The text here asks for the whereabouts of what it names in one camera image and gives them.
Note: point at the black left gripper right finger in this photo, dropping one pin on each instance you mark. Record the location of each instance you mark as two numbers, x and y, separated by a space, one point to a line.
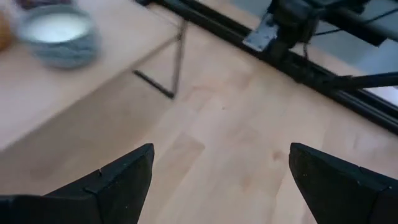
342 199

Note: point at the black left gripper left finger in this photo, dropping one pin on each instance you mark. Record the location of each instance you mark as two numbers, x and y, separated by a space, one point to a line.
93 202

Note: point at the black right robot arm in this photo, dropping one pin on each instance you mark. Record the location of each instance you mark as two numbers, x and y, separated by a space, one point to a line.
292 18

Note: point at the wooden shelf with black legs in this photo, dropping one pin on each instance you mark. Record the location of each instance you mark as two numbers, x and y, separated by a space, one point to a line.
46 93

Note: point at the black aluminium table frame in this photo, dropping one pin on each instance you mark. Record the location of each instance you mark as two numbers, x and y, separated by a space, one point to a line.
311 76

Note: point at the silver arm base bracket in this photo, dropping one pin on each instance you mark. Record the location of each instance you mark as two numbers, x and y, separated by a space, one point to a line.
261 34

